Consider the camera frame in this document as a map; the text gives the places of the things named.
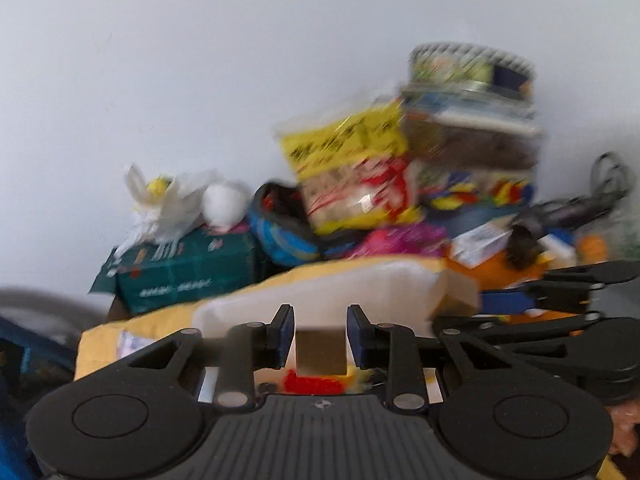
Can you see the white printed carton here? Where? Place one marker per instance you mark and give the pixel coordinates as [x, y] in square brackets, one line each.
[480, 245]

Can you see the white ball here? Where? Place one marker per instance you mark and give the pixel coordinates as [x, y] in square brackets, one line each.
[225, 205]

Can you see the dark green box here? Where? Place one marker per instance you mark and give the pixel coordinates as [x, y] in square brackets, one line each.
[185, 270]

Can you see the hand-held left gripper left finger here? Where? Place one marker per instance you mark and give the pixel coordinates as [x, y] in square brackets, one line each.
[284, 332]

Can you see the person's right hand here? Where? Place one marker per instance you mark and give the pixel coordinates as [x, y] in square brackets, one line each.
[624, 427]

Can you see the colourful toy box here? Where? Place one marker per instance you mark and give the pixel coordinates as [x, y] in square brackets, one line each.
[475, 190]

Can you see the orange box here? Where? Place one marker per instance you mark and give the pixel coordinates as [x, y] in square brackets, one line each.
[495, 272]

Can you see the orange toy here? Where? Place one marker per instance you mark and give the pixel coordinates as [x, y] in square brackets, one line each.
[592, 249]

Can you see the yellow snack bag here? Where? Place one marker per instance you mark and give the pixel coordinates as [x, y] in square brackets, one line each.
[350, 170]

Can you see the brown wooden block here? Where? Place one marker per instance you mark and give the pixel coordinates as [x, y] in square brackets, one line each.
[320, 352]

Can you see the white plastic bag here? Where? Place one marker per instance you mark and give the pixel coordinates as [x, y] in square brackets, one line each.
[165, 205]

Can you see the long red building brick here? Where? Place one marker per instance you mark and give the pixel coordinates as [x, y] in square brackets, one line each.
[310, 385]

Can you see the round printed tin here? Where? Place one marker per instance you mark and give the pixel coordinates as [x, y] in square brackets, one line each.
[465, 70]

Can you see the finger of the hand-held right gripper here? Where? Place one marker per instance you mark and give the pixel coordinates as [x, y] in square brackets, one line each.
[525, 329]
[505, 302]

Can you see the pink tinsel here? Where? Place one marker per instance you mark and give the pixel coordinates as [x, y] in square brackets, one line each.
[400, 240]

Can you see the brown patterned box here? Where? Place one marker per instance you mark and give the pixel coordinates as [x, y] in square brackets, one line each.
[475, 140]

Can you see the white plastic bin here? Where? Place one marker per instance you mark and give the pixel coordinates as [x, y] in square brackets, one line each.
[350, 290]

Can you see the dark blue case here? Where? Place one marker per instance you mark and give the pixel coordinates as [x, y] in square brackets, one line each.
[25, 360]

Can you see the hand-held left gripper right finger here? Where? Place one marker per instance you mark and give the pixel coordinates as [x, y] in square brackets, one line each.
[354, 336]

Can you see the blue and black bag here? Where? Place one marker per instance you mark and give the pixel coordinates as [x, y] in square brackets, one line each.
[285, 240]

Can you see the yellow blanket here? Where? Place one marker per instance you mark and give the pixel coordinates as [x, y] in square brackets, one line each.
[150, 325]

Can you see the black device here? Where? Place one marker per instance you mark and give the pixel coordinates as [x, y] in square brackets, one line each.
[550, 210]

